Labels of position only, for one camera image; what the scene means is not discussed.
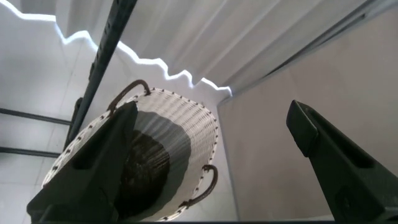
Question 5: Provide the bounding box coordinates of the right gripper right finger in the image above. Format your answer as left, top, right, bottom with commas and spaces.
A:
285, 99, 398, 223

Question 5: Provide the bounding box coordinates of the black clothes rack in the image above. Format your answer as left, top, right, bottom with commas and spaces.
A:
0, 0, 139, 159

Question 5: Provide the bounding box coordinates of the white curtain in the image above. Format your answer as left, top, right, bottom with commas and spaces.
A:
6, 0, 386, 94

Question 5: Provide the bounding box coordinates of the white laundry basket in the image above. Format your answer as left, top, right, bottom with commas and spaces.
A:
42, 79, 220, 222

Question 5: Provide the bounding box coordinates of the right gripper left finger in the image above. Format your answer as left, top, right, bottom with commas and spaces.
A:
26, 101, 139, 223

